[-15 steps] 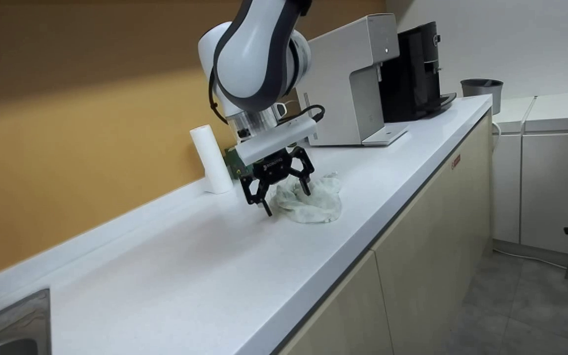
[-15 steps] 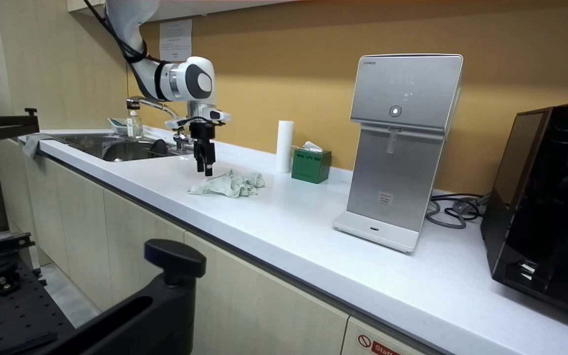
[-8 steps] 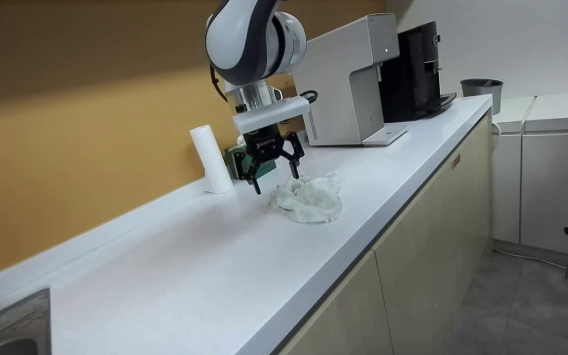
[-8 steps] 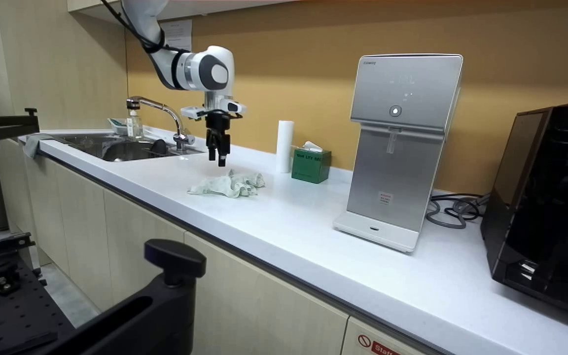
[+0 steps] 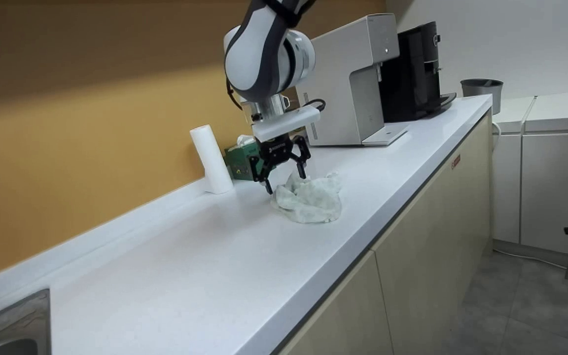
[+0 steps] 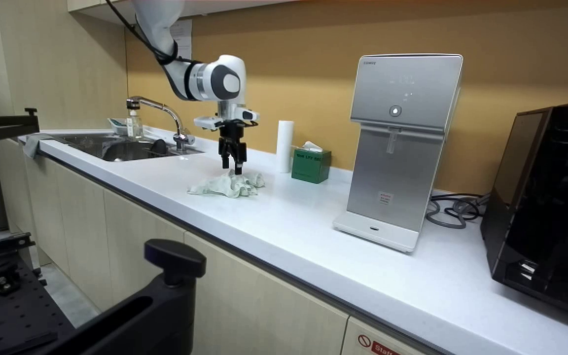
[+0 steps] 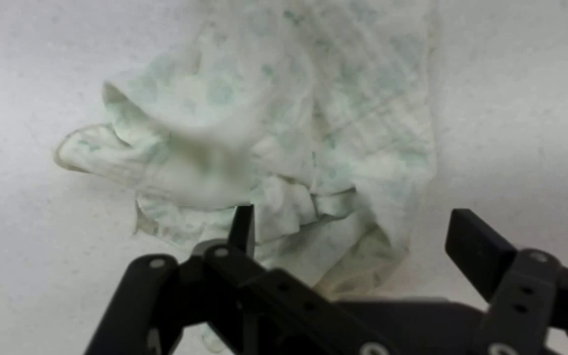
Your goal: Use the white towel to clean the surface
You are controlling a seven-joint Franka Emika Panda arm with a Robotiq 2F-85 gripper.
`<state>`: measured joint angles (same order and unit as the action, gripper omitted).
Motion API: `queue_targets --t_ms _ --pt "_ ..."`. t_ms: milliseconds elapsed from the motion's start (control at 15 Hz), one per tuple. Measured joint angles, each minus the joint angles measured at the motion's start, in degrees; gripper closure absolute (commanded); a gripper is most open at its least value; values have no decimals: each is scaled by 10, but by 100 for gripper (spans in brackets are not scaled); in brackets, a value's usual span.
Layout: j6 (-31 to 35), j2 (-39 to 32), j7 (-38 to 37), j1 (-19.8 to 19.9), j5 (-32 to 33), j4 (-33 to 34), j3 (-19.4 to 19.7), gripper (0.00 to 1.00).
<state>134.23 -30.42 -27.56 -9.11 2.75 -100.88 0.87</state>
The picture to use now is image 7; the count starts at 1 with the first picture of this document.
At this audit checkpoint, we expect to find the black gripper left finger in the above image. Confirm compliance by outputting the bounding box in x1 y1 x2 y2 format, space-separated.
84 202 390 355

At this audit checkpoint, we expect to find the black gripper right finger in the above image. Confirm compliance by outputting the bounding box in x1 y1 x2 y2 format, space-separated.
443 208 568 355

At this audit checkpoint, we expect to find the white green-stained towel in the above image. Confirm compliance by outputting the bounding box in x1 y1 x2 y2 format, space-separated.
52 0 441 300

